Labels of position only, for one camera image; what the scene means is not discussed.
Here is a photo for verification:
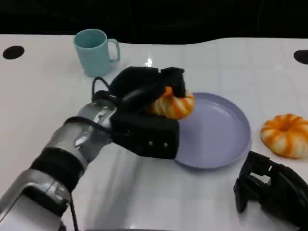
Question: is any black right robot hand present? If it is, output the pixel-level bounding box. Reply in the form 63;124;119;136
232;151;308;228

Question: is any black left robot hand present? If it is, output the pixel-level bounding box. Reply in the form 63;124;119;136
109;66;187;114

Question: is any orange and white bread roll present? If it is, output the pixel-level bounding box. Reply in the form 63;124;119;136
146;86;195;120
260;114;308;159

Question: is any pale green mug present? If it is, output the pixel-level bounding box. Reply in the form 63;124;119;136
73;28;120;77

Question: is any lilac plate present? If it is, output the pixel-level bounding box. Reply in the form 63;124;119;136
173;92;252;169

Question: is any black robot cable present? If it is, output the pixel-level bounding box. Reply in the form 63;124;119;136
69;191;79;229
64;116;114;135
91;76;121;104

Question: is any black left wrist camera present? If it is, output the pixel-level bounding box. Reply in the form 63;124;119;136
110;112;180;160

